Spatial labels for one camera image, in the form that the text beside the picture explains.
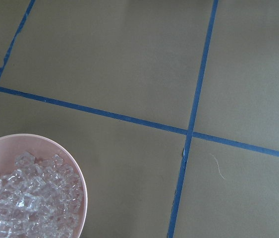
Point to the clear ice cubes pile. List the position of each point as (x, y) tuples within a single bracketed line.
[(40, 199)]

